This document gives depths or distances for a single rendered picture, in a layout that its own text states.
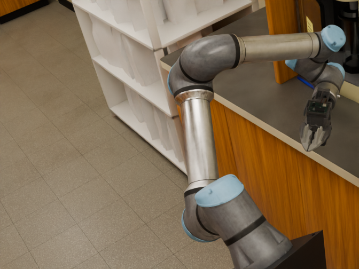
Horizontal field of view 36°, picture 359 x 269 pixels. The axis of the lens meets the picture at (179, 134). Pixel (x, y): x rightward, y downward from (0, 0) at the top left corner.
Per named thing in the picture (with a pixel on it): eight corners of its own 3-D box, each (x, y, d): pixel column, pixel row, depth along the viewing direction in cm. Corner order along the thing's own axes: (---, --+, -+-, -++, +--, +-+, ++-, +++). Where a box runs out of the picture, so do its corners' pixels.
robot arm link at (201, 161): (199, 236, 138) (177, 41, 156) (180, 246, 151) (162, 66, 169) (243, 234, 142) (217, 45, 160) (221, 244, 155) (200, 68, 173)
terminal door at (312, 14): (305, 69, 220) (296, -28, 198) (330, 110, 195) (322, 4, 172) (303, 70, 220) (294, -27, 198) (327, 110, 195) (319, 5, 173)
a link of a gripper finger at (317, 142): (307, 139, 156) (314, 117, 162) (307, 153, 160) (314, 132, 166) (318, 141, 154) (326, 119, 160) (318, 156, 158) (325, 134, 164)
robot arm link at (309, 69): (306, 33, 172) (335, 53, 173) (289, 50, 182) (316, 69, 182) (297, 51, 168) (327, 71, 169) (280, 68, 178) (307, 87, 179)
